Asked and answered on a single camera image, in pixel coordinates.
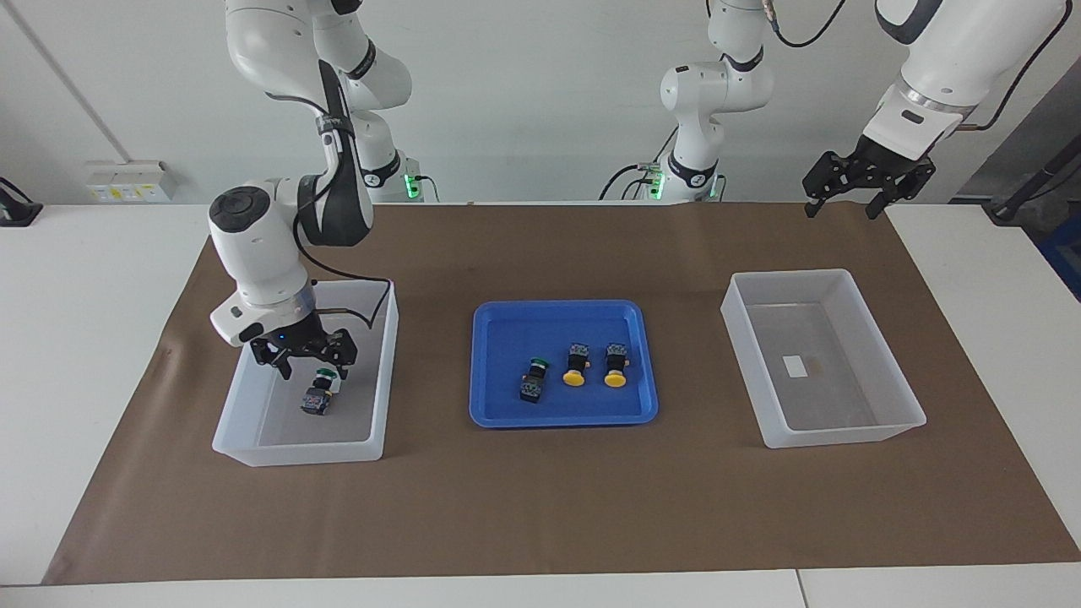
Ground black device with cable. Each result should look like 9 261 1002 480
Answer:
0 176 45 227

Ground green push button switch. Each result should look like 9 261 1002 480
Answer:
519 358 550 404
300 367 340 416

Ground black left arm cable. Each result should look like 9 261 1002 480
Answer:
764 0 1075 132

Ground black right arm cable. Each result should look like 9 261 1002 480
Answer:
291 84 394 326

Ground translucent white plastic box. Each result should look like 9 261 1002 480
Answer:
211 279 400 468
720 269 927 449

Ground black stand pole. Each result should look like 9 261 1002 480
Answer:
984 135 1081 225

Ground dark grey partition panel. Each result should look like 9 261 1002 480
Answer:
950 55 1081 205

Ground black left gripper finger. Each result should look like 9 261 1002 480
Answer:
802 152 839 219
865 180 919 220

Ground white wall socket box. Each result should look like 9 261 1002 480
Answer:
84 160 180 204

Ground blue crate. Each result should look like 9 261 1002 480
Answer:
1040 221 1081 303

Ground blue plastic tray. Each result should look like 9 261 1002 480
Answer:
469 300 660 429

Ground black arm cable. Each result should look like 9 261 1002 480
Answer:
764 0 1075 132
291 84 394 326

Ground brown paper table mat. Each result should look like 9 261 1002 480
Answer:
42 201 1081 585

